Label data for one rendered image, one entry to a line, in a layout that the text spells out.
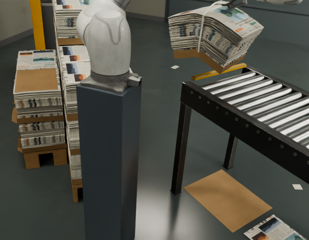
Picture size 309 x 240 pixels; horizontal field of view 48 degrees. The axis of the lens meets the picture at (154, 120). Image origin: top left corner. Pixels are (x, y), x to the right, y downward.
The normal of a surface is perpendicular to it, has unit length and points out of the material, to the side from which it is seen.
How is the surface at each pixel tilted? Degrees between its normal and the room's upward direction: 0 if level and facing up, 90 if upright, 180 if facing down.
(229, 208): 0
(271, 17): 90
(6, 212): 0
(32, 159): 90
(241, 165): 0
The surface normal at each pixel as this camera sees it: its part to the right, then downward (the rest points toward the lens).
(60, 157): 0.28, 0.51
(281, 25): -0.34, 0.47
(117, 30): 0.45, 0.16
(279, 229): 0.07, -0.86
